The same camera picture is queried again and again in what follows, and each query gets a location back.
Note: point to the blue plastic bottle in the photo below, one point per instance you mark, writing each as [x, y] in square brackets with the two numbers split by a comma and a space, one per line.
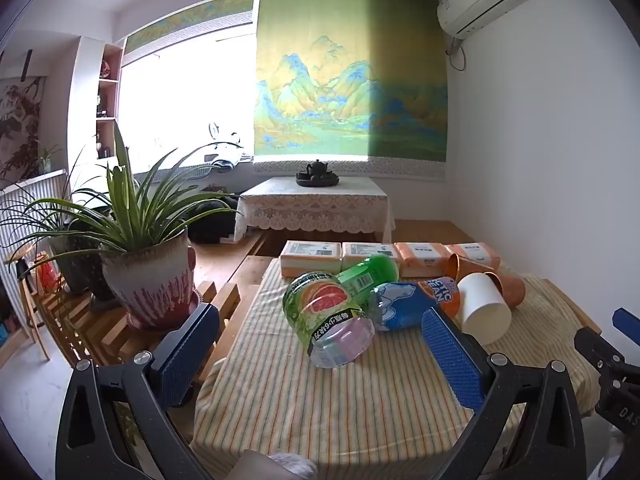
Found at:
[405, 305]

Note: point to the landscape painted roller blind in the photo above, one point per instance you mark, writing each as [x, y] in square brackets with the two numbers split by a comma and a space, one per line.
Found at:
[350, 77]

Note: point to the wooden chair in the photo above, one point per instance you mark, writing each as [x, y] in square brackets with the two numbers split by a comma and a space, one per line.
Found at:
[27, 305]

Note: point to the white-top box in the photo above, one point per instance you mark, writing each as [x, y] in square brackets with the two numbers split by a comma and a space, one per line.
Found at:
[367, 251]
[310, 257]

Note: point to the wooden plant stand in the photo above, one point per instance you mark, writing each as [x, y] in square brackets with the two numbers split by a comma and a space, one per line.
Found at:
[100, 330]

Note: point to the low table with lace cloth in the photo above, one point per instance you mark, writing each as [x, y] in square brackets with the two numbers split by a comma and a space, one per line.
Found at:
[312, 202]

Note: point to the white paper cup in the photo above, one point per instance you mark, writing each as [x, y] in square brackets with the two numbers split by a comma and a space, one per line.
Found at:
[482, 307]

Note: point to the white-top box far left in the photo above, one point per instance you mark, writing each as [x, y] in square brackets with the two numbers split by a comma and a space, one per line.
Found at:
[310, 257]

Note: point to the striped tablecloth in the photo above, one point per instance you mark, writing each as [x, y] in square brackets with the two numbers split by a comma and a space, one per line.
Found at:
[325, 400]

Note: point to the spider plant in glazed pot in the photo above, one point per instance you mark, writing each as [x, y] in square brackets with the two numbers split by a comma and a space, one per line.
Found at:
[150, 275]

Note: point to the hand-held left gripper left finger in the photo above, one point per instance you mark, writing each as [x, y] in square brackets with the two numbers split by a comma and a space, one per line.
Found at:
[182, 355]

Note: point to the ink painting wall scroll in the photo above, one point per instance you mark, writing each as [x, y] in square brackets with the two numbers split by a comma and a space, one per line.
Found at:
[20, 125]

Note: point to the black tea set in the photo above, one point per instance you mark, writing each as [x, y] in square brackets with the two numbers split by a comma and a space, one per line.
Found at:
[317, 174]

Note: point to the black cloth bundle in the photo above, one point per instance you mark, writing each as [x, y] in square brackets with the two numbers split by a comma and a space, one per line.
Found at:
[212, 220]

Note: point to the plant in dark pot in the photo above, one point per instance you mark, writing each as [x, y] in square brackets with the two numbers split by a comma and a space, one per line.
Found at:
[75, 265]

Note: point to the red plastic bag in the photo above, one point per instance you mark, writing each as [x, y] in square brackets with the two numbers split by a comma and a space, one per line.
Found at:
[46, 275]

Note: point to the orange tissue packet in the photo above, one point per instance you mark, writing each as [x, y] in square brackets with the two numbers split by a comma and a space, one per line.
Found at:
[422, 257]
[475, 252]

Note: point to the narrow landscape roller blind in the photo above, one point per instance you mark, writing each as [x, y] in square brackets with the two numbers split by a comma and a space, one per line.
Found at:
[187, 27]

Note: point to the white wall shelf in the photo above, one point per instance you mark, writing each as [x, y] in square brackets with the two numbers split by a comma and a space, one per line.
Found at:
[107, 102]

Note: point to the green plastic bottle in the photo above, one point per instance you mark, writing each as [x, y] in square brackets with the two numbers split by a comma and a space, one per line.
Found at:
[367, 275]

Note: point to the pale fuzzy cloth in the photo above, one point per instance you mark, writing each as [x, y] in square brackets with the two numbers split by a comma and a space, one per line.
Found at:
[280, 466]

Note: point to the green bottle with grapefruit label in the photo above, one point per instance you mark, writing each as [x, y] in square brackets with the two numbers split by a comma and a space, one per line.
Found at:
[320, 310]

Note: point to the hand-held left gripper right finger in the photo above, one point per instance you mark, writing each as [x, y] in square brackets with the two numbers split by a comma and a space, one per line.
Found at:
[452, 355]

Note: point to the small green plant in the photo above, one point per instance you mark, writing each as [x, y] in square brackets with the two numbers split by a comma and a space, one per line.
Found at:
[46, 157]

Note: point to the white radiator cover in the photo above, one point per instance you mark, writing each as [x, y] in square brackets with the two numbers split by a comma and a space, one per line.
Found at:
[30, 195]

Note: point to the orange paper cup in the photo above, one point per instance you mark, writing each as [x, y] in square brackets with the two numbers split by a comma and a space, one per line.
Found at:
[457, 266]
[509, 287]

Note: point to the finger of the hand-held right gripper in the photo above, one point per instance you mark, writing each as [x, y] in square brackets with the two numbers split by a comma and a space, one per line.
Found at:
[595, 347]
[629, 324]

